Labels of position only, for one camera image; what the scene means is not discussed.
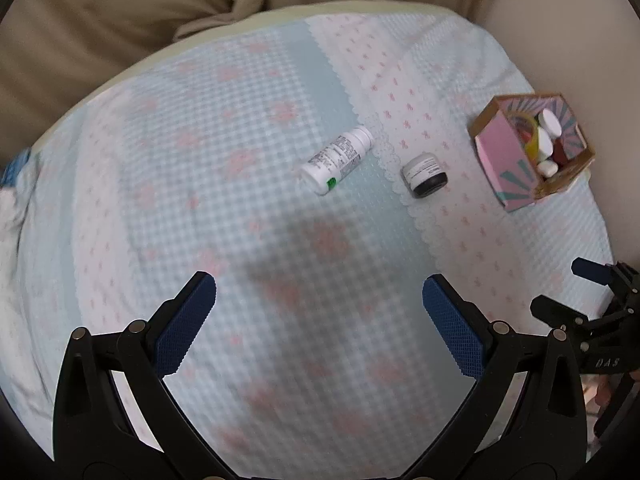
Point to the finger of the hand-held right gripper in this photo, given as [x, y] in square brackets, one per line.
[557, 312]
[592, 270]

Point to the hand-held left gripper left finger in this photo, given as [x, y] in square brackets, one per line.
[185, 325]

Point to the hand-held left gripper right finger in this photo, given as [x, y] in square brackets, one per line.
[452, 330]

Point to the small white jar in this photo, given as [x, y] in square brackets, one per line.
[547, 167]

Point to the red rectangular box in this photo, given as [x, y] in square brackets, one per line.
[566, 148]

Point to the yellow tape roll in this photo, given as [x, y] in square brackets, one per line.
[530, 146]

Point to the pink cardboard box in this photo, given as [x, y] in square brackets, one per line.
[500, 160]

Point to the white lidded jar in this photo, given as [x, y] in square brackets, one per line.
[551, 123]

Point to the black jar with white label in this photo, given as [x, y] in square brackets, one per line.
[425, 176]

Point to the white pill bottle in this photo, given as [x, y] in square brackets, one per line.
[337, 160]

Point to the person's right hand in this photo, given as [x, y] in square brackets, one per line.
[602, 392]

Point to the light blue patterned blanket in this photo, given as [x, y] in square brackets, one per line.
[280, 235]

